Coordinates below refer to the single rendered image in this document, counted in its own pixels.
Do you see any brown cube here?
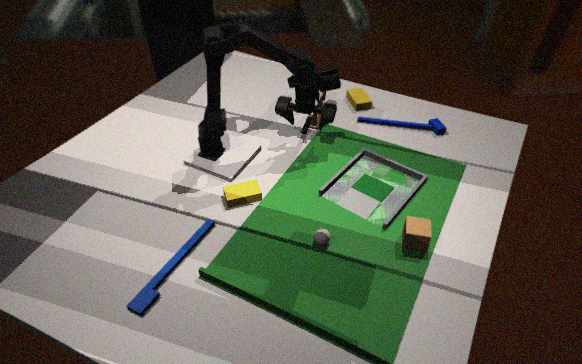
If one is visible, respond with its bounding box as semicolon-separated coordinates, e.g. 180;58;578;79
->
402;216;432;253

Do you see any yellow rectangular block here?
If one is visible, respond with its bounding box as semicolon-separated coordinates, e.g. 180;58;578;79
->
346;87;373;111
223;180;262;208

